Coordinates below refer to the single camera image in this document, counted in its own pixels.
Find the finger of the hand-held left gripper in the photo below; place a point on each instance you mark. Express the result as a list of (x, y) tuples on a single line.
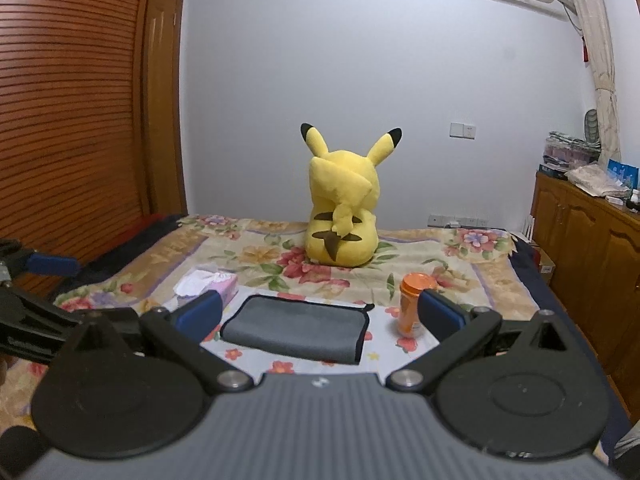
[(30, 316), (50, 264)]

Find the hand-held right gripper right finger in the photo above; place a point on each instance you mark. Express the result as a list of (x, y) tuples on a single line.
[(440, 314)]

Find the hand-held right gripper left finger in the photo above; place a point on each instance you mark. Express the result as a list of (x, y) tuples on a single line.
[(199, 313)]

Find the grey towel with black trim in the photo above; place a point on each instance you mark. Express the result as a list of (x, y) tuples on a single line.
[(295, 327)]

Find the orange plastic bottle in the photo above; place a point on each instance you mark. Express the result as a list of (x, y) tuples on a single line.
[(412, 305)]

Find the pink tissue box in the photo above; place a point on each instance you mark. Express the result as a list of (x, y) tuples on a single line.
[(210, 285)]

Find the dark red and blue cloth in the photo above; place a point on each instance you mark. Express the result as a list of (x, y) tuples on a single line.
[(130, 245)]

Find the floral blanket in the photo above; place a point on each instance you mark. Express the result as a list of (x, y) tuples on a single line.
[(280, 255)]

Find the cardboard box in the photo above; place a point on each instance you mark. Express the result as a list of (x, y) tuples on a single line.
[(544, 264)]

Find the yellow plush toy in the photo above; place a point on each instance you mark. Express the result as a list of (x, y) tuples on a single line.
[(342, 210)]

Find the slatted wooden wardrobe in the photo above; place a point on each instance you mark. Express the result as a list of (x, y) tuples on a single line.
[(70, 110)]

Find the wooden cabinet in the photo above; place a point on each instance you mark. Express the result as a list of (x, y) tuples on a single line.
[(590, 265)]

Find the wooden door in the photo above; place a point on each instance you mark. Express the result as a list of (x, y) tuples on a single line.
[(165, 110)]

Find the beige crumpled bag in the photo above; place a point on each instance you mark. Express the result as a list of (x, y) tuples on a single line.
[(595, 180)]

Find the stack of folded cloths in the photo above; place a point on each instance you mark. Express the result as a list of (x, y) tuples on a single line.
[(570, 152)]

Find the blue and white box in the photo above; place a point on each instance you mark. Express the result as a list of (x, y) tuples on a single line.
[(624, 174)]

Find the cream curtain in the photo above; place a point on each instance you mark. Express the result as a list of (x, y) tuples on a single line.
[(597, 50)]

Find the white wall socket strip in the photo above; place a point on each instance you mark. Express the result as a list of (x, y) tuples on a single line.
[(457, 220)]

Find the white wall switch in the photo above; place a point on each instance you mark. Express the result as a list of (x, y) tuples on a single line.
[(462, 130)]

